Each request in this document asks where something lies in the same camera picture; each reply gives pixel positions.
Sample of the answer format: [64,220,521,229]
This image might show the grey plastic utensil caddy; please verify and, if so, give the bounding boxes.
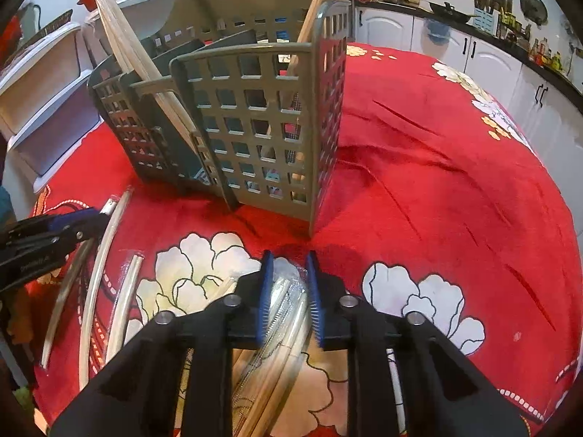
[88,0,350,224]

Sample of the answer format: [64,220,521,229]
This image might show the white kitchen cabinets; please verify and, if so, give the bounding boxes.
[354,3,582,236]

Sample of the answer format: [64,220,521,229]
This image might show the chopstick pair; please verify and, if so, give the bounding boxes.
[232,277,310,436]

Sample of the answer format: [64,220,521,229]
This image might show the black wok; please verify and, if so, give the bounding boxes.
[430,2,475,24]

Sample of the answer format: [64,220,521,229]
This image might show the chopstick in caddy left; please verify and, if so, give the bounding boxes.
[95,0,197,153]

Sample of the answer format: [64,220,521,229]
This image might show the white plastic drawer unit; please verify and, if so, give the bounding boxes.
[1,22,102,192]

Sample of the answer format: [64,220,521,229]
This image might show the red floral tablecloth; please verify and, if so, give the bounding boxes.
[34,44,582,435]

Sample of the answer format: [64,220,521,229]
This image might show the hanging pot lid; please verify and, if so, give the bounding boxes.
[520,0,548,26]

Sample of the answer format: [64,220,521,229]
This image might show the loose wrapped chopstick on cloth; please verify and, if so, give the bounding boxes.
[106,255,143,363]
[39,197,120,370]
[78,188,133,391]

